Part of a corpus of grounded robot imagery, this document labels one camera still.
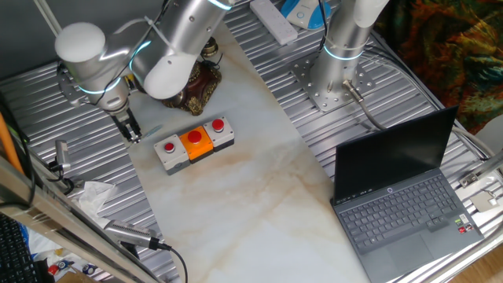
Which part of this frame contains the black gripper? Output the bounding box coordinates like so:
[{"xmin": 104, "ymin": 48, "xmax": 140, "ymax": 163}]
[{"xmin": 108, "ymin": 108, "xmax": 143, "ymax": 143}]

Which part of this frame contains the brown brass rotary phone base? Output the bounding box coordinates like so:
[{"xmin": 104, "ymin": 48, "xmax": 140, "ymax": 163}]
[{"xmin": 160, "ymin": 58, "xmax": 223, "ymax": 117}]

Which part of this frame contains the antique brown rotary telephone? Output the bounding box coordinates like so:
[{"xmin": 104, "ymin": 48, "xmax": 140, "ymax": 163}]
[{"xmin": 199, "ymin": 36, "xmax": 220, "ymax": 61}]

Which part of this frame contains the grey box flat red button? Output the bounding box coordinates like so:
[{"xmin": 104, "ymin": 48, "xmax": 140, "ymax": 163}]
[{"xmin": 152, "ymin": 134, "xmax": 192, "ymax": 176}]

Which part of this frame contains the orange box red mushroom button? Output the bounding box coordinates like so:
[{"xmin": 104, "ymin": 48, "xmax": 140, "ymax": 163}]
[{"xmin": 178, "ymin": 125, "xmax": 215, "ymax": 164}]

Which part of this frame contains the white crumpled tissue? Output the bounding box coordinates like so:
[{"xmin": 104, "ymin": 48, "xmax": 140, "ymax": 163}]
[{"xmin": 69, "ymin": 180, "xmax": 118, "ymax": 230}]

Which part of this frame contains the grey box red mushroom button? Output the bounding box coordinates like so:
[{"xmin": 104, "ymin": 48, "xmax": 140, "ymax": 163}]
[{"xmin": 202, "ymin": 116, "xmax": 236, "ymax": 153}]

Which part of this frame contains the white tripod pole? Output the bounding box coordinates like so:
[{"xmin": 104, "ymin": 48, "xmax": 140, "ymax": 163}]
[{"xmin": 32, "ymin": 0, "xmax": 64, "ymax": 37}]

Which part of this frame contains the small red blue toy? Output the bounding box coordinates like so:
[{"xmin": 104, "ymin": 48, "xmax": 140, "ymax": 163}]
[{"xmin": 46, "ymin": 259, "xmax": 75, "ymax": 277}]

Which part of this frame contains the brown cardboard box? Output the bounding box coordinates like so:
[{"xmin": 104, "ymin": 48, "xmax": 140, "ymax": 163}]
[{"xmin": 56, "ymin": 269, "xmax": 100, "ymax": 283}]

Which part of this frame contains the black keyboard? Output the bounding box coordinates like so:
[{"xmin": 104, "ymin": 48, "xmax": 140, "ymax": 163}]
[{"xmin": 0, "ymin": 214, "xmax": 45, "ymax": 283}]

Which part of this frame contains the white power strip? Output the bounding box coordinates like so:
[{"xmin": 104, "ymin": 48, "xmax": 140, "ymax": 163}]
[{"xmin": 249, "ymin": 0, "xmax": 299, "ymax": 46}]

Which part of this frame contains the blue white rounded device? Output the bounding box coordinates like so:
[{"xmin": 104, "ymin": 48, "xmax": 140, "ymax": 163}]
[{"xmin": 280, "ymin": 0, "xmax": 333, "ymax": 31}]

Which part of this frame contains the dark grey laptop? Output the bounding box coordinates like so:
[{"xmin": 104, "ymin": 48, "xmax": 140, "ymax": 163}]
[{"xmin": 329, "ymin": 105, "xmax": 486, "ymax": 283}]

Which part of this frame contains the colourful patterned cloth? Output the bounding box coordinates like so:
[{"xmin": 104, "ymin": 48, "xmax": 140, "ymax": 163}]
[{"xmin": 372, "ymin": 0, "xmax": 503, "ymax": 135}]

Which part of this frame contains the aluminium bar clamp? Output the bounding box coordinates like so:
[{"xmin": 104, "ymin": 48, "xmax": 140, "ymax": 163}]
[{"xmin": 457, "ymin": 150, "xmax": 503, "ymax": 189}]

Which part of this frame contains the small metal plate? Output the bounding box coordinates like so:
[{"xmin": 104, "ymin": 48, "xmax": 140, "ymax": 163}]
[{"xmin": 468, "ymin": 189, "xmax": 501, "ymax": 214}]

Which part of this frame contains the white round chair back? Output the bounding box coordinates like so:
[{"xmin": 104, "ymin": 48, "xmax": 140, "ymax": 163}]
[{"xmin": 472, "ymin": 113, "xmax": 503, "ymax": 158}]

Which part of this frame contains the small silver camera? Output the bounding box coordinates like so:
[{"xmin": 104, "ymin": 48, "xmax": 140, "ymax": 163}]
[{"xmin": 53, "ymin": 138, "xmax": 73, "ymax": 174}]

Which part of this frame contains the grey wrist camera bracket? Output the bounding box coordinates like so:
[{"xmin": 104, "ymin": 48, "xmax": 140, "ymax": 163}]
[{"xmin": 57, "ymin": 62, "xmax": 104, "ymax": 109}]

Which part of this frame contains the silver ribbed camera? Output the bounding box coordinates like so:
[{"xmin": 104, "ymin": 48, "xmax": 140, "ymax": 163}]
[{"xmin": 101, "ymin": 219, "xmax": 173, "ymax": 252}]

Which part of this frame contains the thin black phone line cord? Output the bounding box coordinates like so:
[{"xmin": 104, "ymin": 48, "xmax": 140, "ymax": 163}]
[{"xmin": 203, "ymin": 52, "xmax": 225, "ymax": 72}]

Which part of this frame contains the aluminium frame beam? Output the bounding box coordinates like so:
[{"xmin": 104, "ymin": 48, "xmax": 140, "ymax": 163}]
[{"xmin": 0, "ymin": 155, "xmax": 164, "ymax": 283}]

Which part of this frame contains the black camera cable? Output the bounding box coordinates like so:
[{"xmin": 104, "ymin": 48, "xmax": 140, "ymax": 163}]
[{"xmin": 156, "ymin": 242, "xmax": 189, "ymax": 283}]

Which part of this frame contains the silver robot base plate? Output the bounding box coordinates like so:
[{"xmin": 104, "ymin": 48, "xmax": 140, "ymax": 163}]
[{"xmin": 289, "ymin": 52, "xmax": 376, "ymax": 115}]

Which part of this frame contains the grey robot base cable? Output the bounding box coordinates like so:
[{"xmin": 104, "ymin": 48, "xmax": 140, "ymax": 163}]
[{"xmin": 341, "ymin": 79, "xmax": 497, "ymax": 159}]

